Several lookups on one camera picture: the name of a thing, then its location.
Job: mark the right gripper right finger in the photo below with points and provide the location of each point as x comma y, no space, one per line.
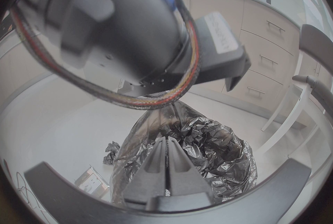
184,181

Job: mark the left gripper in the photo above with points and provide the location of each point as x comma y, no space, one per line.
145,35

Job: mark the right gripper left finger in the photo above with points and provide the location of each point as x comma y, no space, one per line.
145,184

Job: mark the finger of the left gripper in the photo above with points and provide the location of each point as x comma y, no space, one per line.
232,82

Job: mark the black plastic bag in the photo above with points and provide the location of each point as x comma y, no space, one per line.
221,155

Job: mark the beige cabinet with drawers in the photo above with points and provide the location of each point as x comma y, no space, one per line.
260,43

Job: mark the black plastic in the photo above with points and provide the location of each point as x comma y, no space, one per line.
110,156

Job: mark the grey chair with white legs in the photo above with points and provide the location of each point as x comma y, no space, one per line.
317,41

